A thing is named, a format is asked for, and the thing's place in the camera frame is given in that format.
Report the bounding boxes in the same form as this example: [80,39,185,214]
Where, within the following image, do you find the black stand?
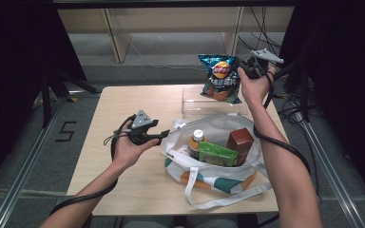
[40,68,100,128]
[263,60,312,124]

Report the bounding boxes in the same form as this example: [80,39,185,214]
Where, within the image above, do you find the brown carton box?
[225,127,255,167]

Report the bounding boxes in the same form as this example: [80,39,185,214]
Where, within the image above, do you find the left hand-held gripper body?
[126,109,160,146]

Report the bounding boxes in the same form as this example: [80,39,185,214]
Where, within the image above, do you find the black curtain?
[0,0,88,194]
[278,0,365,203]

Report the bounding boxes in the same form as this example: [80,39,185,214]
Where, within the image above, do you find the blue chip bag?
[198,53,243,105]

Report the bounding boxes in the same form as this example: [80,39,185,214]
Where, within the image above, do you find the clear plastic box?
[181,86,249,120]

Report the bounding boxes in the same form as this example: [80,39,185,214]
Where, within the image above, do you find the orange juice bottle white cap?
[187,128,209,161]

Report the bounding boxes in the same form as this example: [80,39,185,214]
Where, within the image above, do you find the bundle of hanging black cables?
[237,6,283,68]

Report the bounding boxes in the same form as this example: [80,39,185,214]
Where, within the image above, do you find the person's right hand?
[238,65,277,107]

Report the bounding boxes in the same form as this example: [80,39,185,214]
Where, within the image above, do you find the person's left hand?
[112,122,160,171]

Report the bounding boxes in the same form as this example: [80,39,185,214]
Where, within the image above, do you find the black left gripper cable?
[48,114,138,217]

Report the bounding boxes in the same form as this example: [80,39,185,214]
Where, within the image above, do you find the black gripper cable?
[252,63,312,177]
[48,114,138,217]

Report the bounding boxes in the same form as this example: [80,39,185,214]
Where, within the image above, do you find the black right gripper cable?
[252,63,312,177]

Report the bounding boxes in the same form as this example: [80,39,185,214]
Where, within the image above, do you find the white tote bag orange teal pattern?
[161,113,274,211]

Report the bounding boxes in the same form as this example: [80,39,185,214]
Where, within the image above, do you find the beige background desk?
[56,5,297,64]

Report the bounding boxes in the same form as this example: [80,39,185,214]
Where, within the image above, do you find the white floor cable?
[128,40,204,72]

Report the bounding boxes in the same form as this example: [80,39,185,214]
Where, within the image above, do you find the green carton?
[198,141,240,168]

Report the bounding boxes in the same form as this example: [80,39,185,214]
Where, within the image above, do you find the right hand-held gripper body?
[240,47,285,81]

